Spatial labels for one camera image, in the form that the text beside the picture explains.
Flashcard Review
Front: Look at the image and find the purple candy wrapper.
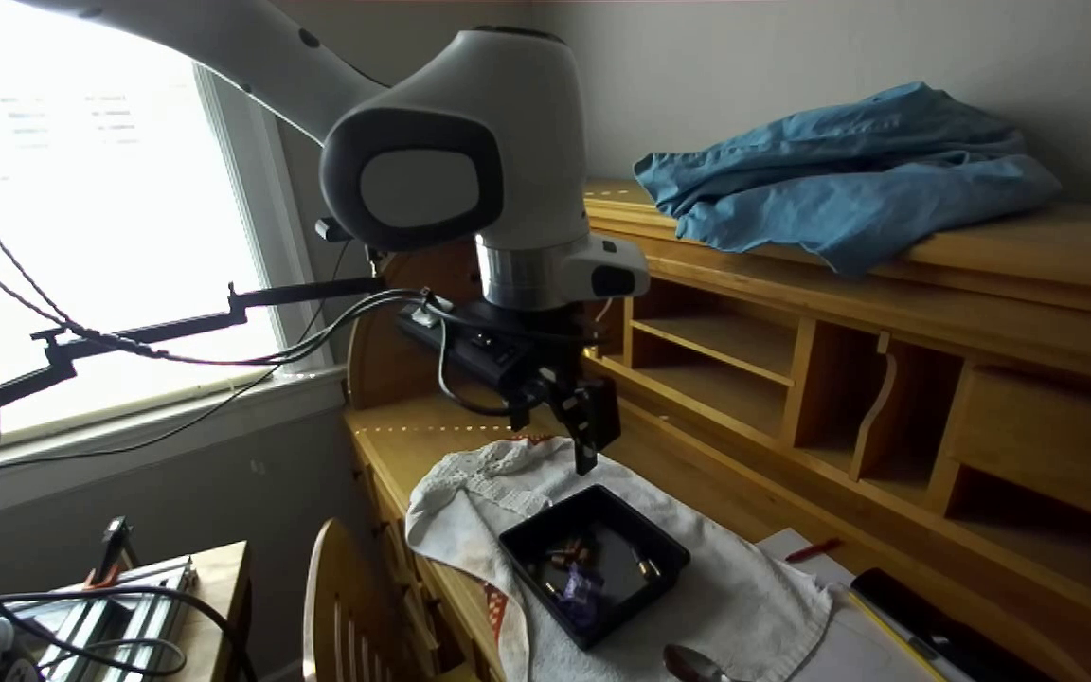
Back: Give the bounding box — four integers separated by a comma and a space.
556, 563, 607, 619

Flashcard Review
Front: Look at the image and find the thin black cable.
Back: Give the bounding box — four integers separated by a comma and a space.
0, 159, 426, 384

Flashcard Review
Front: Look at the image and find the black plastic tray box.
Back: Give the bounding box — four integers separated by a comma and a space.
497, 485, 693, 650

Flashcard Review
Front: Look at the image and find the black flat device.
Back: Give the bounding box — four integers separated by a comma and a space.
848, 563, 1031, 682

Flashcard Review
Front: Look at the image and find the red handled black tool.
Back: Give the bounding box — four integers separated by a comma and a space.
88, 513, 135, 593

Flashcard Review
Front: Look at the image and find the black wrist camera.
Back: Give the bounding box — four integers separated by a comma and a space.
393, 300, 539, 390

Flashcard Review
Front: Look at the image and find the black looped cable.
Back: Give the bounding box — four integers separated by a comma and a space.
0, 585, 257, 682

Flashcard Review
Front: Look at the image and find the wooden desk with hutch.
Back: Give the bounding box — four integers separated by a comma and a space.
339, 177, 1091, 682

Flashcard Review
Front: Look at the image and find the wooden slat-back chair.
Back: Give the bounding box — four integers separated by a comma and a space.
300, 514, 486, 682

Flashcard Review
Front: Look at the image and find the black camera on boom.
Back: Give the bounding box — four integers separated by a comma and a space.
309, 216, 385, 246

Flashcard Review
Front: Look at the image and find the red pencil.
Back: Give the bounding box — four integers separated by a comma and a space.
785, 538, 845, 563

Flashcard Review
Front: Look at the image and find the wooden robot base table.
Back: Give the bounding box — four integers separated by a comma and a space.
0, 538, 252, 682

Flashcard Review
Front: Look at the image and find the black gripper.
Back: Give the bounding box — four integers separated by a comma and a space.
482, 300, 625, 477

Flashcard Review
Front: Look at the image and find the white paper sheet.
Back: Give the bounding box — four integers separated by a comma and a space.
752, 526, 953, 682

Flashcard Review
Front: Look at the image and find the white terry towel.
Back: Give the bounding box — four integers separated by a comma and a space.
400, 433, 840, 682

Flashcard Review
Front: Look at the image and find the crumpled blue cloth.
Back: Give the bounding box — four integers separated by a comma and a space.
630, 81, 1064, 281

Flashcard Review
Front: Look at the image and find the bright white framed window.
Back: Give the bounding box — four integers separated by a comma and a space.
0, 0, 323, 458

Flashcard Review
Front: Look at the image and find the black boom stand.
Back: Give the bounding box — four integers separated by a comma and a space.
0, 278, 385, 435

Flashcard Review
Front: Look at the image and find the aluminium extrusion rail frame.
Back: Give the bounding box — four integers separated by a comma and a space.
8, 559, 201, 682

